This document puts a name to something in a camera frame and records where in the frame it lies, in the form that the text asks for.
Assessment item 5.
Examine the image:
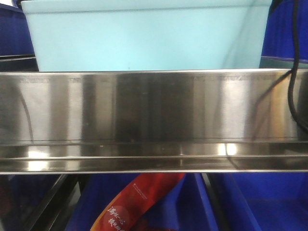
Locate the red snack package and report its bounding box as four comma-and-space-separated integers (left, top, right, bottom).
91, 173, 185, 231

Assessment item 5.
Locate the dark blue bin lower right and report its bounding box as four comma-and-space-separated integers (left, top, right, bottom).
211, 172, 308, 231

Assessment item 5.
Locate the dark blue bin lower middle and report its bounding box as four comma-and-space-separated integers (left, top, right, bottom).
65, 173, 218, 231

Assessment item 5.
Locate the stainless steel shelf rail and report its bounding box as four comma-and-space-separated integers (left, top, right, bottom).
0, 69, 308, 174

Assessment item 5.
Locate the dark blue bin upper left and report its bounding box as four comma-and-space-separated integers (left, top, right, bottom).
0, 4, 34, 56

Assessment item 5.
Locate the black cable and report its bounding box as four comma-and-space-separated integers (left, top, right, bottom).
287, 0, 308, 129

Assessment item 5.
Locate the dark blue bin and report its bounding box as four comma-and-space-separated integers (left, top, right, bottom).
262, 0, 308, 63
211, 172, 308, 231
65, 173, 218, 231
0, 4, 34, 56

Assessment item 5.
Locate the light blue plastic bin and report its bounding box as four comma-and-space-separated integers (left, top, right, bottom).
21, 0, 271, 71

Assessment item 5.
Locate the dark blue bin upper right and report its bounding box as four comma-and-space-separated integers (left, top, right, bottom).
262, 0, 308, 63

